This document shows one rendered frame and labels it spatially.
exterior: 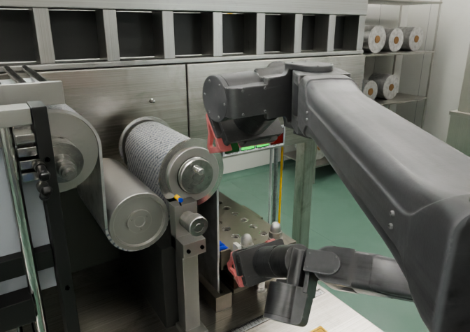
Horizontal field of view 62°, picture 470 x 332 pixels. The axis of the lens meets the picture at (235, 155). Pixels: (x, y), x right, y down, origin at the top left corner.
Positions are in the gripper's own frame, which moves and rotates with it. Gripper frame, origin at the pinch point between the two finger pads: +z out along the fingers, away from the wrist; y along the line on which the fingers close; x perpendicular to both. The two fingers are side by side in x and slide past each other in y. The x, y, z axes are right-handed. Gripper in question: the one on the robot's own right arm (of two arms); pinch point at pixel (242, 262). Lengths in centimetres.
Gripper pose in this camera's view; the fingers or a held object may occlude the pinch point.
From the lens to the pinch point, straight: 84.9
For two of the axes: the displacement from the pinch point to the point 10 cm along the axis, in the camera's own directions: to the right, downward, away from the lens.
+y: 8.5, -1.4, 5.1
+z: -4.7, 2.4, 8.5
